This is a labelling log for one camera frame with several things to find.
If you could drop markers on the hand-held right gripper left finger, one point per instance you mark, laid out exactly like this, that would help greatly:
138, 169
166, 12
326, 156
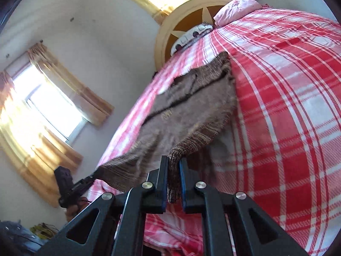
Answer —
163, 189

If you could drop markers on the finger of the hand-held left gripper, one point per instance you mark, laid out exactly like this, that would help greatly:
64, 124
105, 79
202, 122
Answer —
86, 180
89, 186

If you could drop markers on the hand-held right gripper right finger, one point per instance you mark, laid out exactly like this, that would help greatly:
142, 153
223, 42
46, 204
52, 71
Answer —
183, 186

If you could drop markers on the brown knitted sweater sun motifs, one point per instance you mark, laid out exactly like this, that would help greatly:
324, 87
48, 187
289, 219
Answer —
181, 112

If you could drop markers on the person's left hand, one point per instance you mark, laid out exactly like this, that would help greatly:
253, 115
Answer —
72, 213

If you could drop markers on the yellow object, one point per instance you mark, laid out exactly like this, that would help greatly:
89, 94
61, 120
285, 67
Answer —
41, 230

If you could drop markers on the dark blue cloth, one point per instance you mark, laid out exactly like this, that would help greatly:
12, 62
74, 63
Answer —
13, 234

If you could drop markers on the side window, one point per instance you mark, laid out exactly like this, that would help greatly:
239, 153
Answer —
50, 104

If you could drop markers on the bed with red plaid sheet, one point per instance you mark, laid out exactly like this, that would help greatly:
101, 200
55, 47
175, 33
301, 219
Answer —
279, 85

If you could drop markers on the white patterned pillow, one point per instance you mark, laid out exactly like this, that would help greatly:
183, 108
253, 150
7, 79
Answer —
186, 36

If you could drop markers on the cream wooden headboard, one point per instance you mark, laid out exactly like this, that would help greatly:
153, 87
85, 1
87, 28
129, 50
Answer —
162, 32

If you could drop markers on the pink pillow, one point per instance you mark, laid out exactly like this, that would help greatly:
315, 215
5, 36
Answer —
237, 8

